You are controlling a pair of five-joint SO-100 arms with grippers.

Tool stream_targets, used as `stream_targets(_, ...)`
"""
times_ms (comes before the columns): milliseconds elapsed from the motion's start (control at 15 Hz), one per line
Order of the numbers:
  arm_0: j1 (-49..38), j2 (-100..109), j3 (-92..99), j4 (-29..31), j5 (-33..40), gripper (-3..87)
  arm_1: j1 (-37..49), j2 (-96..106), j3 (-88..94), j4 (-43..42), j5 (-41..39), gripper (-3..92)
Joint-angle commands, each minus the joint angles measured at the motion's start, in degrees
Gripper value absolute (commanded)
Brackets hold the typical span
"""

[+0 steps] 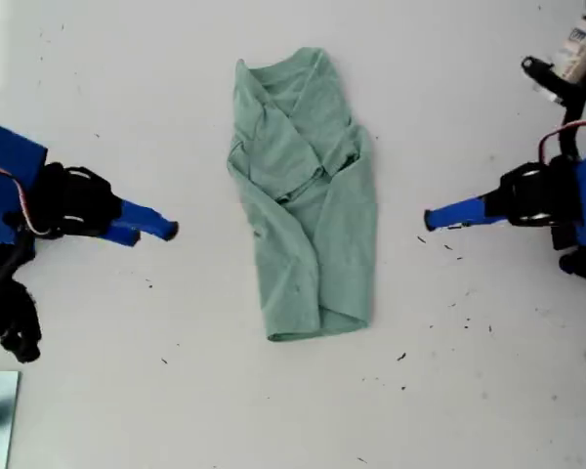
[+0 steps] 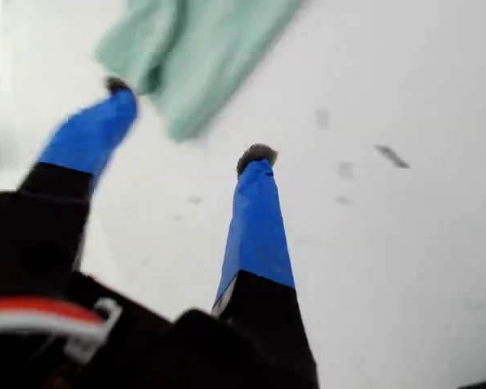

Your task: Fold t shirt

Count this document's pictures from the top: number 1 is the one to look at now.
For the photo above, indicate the green t-shirt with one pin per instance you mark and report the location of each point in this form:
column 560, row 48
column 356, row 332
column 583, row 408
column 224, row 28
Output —
column 298, row 220

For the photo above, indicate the large steel plate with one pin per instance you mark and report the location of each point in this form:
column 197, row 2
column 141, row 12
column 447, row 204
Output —
column 0, row 420

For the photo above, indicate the black camera stalk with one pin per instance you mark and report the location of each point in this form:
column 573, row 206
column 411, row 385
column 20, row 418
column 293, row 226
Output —
column 573, row 127

